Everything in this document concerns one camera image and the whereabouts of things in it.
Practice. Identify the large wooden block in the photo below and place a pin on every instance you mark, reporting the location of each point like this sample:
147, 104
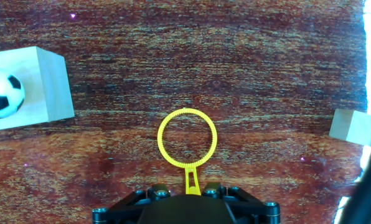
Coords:
48, 87

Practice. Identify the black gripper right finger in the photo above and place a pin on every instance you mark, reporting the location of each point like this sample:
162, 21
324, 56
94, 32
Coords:
254, 213

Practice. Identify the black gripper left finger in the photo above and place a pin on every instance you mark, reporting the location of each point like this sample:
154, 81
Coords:
120, 211

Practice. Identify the small soccer ball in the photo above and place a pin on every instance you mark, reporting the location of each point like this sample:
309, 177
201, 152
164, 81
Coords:
2, 93

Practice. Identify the glossy wood-grain mat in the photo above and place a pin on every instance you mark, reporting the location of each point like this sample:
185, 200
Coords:
204, 62

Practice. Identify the small wooden cube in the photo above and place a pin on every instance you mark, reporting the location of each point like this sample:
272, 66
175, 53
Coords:
350, 126

